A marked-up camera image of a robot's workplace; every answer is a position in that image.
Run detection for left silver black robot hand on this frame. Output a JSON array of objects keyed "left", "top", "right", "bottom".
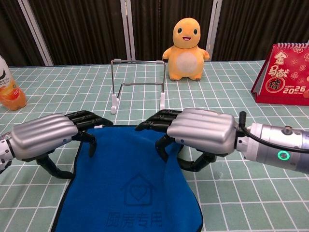
[{"left": 9, "top": 110, "right": 114, "bottom": 180}]

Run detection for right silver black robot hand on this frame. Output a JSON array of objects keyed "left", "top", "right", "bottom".
[{"left": 135, "top": 108, "right": 239, "bottom": 173}]

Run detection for blue towel with black trim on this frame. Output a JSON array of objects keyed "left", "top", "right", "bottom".
[{"left": 51, "top": 124, "right": 203, "bottom": 232}]

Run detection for green checkered tablecloth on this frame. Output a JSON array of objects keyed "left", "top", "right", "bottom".
[{"left": 0, "top": 60, "right": 309, "bottom": 232}]

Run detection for orange drink bottle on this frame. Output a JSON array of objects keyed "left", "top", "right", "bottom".
[{"left": 0, "top": 54, "right": 27, "bottom": 111}]

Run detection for orange plush dinosaur toy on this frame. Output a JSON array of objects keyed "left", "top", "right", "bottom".
[{"left": 162, "top": 18, "right": 211, "bottom": 81}]

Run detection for red 2026 desk calendar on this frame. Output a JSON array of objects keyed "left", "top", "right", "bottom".
[{"left": 250, "top": 43, "right": 309, "bottom": 106}]

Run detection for dark brown pleated curtain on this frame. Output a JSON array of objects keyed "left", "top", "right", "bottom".
[{"left": 0, "top": 0, "right": 309, "bottom": 67}]

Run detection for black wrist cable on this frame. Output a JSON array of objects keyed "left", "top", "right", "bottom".
[{"left": 238, "top": 110, "right": 309, "bottom": 153}]

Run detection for metal wire rack, white feet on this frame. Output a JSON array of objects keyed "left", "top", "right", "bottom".
[{"left": 110, "top": 58, "right": 167, "bottom": 115}]

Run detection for white screen frame post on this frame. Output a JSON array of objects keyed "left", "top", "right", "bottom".
[
  {"left": 120, "top": 0, "right": 136, "bottom": 65},
  {"left": 17, "top": 0, "right": 54, "bottom": 66},
  {"left": 206, "top": 0, "right": 222, "bottom": 61}
]

